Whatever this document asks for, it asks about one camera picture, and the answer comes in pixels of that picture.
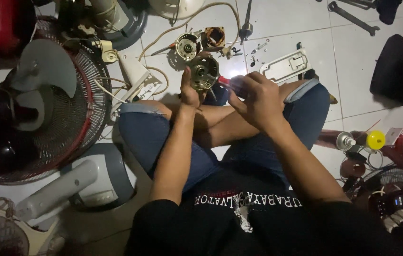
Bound red gas cylinder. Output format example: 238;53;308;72
0;0;38;57

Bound person's blue denim shorts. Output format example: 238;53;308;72
118;79;331;192

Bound motor rotor with shaft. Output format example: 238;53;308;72
239;0;254;45

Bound black fan with grille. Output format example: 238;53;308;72
344;164;403;217

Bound person's left hand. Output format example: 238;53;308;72
180;66;206;109

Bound black open end wrench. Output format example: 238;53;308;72
328;1;381;37

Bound metal bolt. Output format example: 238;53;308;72
251;39;270;55

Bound red handled screwdriver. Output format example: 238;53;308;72
207;74;250;99

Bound round metal fan motor housing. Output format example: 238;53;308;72
187;54;220;91

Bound silver motor end cover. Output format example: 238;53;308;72
175;33;202;61

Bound yellow capped spray can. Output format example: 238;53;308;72
336;130;386;151

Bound copper wound motor stator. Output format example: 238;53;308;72
202;27;226;50

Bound grey white fan stand base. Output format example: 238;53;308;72
15;143;137;223

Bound red rimmed fan grille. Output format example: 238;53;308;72
0;16;113;185

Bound orange handled screwdriver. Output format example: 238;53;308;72
151;43;177;56

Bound person's right hand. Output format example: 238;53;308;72
227;71;286;131

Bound grey round fan base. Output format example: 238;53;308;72
58;0;149;51

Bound cream power cable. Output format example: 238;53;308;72
138;2;242;96

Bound white fan motor cover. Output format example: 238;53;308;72
148;0;206;20

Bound cream plastic knob part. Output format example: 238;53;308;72
91;40;120;64

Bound grey fan blade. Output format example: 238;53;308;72
8;38;78;132

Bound cream fan grille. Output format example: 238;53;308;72
0;197;65;256

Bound white plastic fan base plate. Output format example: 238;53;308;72
259;48;313;84

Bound person's black shirt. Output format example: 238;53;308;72
125;162;403;256

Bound white fan switch box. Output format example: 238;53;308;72
111;53;163;118

